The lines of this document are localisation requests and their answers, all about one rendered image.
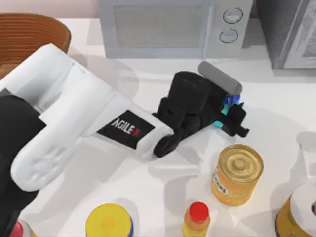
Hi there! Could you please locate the pale microwave oven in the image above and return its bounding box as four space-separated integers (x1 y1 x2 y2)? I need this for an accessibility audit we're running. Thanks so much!
96 0 255 59

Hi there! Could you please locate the round grey microwave knob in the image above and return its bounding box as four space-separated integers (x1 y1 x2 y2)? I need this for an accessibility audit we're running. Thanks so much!
219 28 239 44
223 7 244 22

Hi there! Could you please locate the yellow and white container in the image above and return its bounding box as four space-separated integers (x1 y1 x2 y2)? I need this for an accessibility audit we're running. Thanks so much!
275 183 316 237

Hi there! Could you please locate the yellow bottle with red cap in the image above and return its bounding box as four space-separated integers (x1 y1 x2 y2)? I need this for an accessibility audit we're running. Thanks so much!
182 201 211 237

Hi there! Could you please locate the brown wicker basket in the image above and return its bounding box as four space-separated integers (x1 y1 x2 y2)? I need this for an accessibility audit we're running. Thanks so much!
0 13 72 80

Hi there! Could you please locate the yellow can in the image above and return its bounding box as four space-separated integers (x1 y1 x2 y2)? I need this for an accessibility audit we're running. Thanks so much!
211 144 264 206

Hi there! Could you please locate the yellow-lidded blue can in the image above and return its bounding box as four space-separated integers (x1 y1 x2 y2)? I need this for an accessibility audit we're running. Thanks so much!
84 203 134 237

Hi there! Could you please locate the small blue and teal object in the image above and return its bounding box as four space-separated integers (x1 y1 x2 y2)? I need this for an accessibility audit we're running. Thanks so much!
214 93 241 129

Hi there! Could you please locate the microwave oven door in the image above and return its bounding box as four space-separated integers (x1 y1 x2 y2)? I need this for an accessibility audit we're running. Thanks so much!
98 0 213 59

